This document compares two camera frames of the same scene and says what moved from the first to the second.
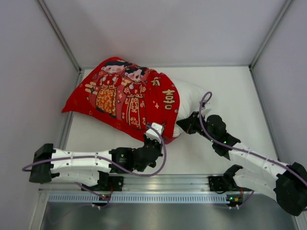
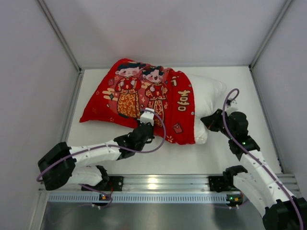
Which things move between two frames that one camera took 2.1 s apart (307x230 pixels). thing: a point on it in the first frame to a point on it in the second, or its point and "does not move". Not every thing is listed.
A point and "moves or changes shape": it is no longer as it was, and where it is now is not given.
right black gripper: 192,122 to 213,120
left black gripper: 151,140 to 146,128
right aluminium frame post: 283,9 does not move
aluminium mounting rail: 89,183 does not move
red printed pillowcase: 127,96 moves or changes shape
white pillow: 190,97 to 209,96
